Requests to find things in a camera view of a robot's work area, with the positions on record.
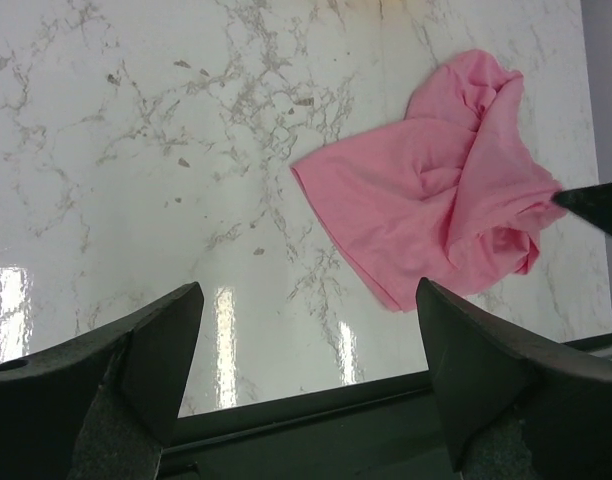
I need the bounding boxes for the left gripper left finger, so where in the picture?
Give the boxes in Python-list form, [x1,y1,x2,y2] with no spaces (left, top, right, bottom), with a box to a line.
[0,282,204,479]

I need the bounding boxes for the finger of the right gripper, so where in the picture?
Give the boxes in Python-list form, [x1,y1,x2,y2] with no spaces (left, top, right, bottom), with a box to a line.
[552,182,612,237]

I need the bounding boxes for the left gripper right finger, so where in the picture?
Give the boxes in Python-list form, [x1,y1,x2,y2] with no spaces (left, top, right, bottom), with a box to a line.
[416,279,612,479]

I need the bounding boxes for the pink t shirt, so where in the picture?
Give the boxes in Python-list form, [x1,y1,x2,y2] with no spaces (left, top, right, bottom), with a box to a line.
[291,49,564,312]

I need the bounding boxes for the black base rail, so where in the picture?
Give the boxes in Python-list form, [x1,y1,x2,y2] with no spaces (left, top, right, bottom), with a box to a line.
[161,371,464,479]

